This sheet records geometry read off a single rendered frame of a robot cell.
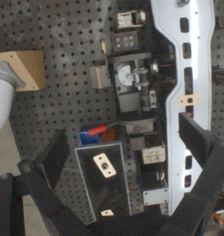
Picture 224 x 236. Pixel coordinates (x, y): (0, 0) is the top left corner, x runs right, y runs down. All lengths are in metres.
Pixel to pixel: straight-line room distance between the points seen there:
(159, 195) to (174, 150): 0.18
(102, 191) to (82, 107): 0.50
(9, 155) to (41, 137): 1.16
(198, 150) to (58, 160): 0.13
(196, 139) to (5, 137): 2.09
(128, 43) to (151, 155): 0.38
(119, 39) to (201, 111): 0.41
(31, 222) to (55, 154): 2.76
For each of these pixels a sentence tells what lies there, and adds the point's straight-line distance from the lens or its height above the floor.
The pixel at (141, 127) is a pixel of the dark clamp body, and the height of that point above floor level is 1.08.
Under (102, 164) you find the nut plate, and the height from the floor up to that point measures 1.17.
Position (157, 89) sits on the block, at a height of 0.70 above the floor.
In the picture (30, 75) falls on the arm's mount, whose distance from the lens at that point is 0.85.
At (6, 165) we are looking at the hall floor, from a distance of 2.38.
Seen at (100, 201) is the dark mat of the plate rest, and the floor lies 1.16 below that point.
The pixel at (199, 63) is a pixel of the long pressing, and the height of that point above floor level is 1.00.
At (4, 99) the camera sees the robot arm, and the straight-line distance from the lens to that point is 0.78.
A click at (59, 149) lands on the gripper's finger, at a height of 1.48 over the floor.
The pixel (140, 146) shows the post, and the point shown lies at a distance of 0.62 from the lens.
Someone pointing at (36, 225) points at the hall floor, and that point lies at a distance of 2.95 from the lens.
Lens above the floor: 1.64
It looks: 70 degrees down
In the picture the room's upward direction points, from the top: 177 degrees counter-clockwise
